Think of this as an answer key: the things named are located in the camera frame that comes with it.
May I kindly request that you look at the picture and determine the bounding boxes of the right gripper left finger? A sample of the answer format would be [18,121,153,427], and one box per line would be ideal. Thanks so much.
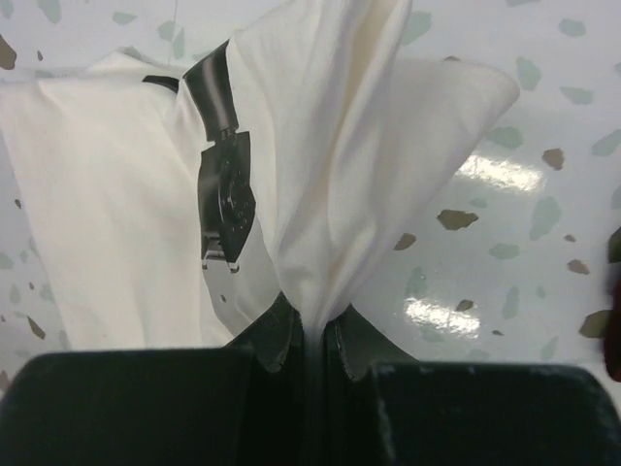
[1,297,302,465]

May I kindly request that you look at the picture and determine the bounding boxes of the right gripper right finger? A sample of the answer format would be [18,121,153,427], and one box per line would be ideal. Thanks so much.
[324,309,620,465]

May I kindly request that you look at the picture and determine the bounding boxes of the white t shirt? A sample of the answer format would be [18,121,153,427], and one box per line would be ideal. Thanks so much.
[0,0,521,350]

